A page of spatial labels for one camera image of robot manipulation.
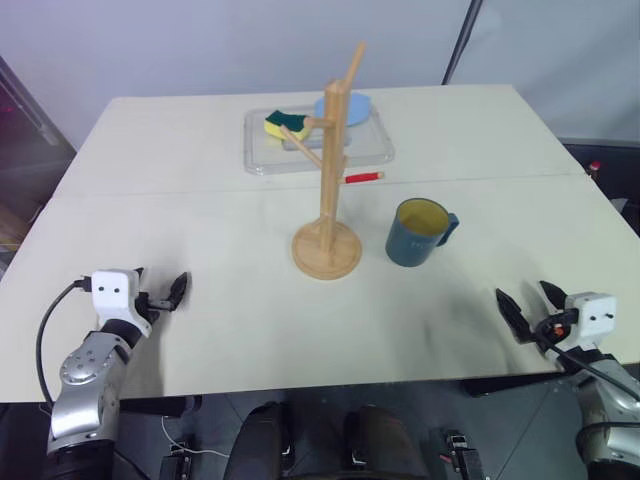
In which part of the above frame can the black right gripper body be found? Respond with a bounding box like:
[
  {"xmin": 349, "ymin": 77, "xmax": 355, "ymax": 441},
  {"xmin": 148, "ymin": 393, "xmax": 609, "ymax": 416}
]
[{"xmin": 529, "ymin": 307, "xmax": 581, "ymax": 353}]

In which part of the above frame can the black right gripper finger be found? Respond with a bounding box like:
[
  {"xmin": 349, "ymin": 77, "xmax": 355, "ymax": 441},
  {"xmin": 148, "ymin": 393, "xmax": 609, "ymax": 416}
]
[
  {"xmin": 538, "ymin": 280, "xmax": 569, "ymax": 315},
  {"xmin": 494, "ymin": 287, "xmax": 535, "ymax": 345}
]

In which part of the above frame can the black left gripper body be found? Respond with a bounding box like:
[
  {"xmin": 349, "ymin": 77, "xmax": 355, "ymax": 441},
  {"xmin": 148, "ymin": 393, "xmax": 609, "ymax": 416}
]
[{"xmin": 134, "ymin": 291, "xmax": 175, "ymax": 322}]

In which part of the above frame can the dark blue mug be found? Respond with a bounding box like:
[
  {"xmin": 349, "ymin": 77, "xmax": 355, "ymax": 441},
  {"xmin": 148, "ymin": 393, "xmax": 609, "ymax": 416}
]
[{"xmin": 384, "ymin": 198, "xmax": 460, "ymax": 268}]

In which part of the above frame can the wooden mug tree stand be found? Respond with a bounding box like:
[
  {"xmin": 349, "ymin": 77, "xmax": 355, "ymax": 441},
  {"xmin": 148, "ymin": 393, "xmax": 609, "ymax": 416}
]
[{"xmin": 291, "ymin": 41, "xmax": 386, "ymax": 283}]

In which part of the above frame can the black box-shaped device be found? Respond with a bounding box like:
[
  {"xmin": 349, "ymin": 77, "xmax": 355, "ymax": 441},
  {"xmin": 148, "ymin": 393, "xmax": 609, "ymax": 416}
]
[
  {"xmin": 438, "ymin": 428, "xmax": 487, "ymax": 480},
  {"xmin": 159, "ymin": 439, "xmax": 195, "ymax": 480}
]

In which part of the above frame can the dark metal cabinet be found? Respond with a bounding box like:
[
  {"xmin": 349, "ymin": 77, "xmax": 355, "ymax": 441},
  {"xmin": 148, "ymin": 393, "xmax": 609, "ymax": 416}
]
[{"xmin": 0, "ymin": 53, "xmax": 78, "ymax": 284}]

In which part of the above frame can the dark rounded shape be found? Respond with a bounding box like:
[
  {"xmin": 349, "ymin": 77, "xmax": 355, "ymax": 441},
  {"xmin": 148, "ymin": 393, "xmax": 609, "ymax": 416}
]
[
  {"xmin": 342, "ymin": 404, "xmax": 427, "ymax": 480},
  {"xmin": 222, "ymin": 401, "xmax": 297, "ymax": 480}
]

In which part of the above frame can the yellow and green sponge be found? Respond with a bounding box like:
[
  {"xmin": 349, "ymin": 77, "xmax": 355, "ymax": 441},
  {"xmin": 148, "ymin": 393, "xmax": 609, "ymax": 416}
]
[{"xmin": 263, "ymin": 110, "xmax": 314, "ymax": 142}]

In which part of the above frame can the clear plastic tray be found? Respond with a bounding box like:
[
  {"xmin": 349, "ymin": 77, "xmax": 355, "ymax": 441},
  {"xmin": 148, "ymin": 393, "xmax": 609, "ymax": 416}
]
[{"xmin": 242, "ymin": 103, "xmax": 396, "ymax": 177}]

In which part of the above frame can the light blue round plate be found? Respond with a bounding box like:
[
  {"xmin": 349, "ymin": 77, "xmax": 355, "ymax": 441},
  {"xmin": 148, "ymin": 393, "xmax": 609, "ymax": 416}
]
[{"xmin": 313, "ymin": 92, "xmax": 374, "ymax": 128}]

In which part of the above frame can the black slanted pole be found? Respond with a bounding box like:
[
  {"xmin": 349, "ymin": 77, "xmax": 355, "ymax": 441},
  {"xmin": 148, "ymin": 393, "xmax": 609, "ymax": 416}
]
[{"xmin": 441, "ymin": 0, "xmax": 485, "ymax": 86}]

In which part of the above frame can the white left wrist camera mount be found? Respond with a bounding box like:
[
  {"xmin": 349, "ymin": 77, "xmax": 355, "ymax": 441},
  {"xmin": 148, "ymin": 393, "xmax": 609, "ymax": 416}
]
[{"xmin": 91, "ymin": 268, "xmax": 154, "ymax": 341}]

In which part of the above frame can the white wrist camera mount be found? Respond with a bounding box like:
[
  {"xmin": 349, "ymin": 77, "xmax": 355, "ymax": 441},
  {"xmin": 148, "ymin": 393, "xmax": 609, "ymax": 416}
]
[
  {"xmin": 563, "ymin": 292, "xmax": 619, "ymax": 352},
  {"xmin": 91, "ymin": 268, "xmax": 154, "ymax": 341}
]

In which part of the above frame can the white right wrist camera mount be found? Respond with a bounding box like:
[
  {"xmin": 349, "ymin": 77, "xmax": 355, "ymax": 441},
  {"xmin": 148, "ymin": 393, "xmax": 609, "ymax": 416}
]
[{"xmin": 563, "ymin": 292, "xmax": 619, "ymax": 352}]

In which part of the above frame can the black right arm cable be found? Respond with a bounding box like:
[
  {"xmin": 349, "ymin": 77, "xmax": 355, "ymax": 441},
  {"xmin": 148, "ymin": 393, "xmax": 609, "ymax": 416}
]
[{"xmin": 541, "ymin": 331, "xmax": 640, "ymax": 451}]

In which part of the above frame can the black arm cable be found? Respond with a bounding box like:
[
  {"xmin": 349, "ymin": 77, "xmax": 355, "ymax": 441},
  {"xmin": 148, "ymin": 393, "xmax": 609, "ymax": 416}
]
[
  {"xmin": 34, "ymin": 278, "xmax": 95, "ymax": 407},
  {"xmin": 541, "ymin": 331, "xmax": 640, "ymax": 451}
]

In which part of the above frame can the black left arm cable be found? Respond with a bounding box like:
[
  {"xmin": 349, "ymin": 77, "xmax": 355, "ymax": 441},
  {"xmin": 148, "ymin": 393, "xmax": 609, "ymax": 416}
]
[{"xmin": 34, "ymin": 278, "xmax": 95, "ymax": 407}]

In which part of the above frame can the thin white cable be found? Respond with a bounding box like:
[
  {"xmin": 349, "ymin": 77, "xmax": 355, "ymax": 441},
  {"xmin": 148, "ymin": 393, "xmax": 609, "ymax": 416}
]
[{"xmin": 160, "ymin": 414, "xmax": 232, "ymax": 458}]

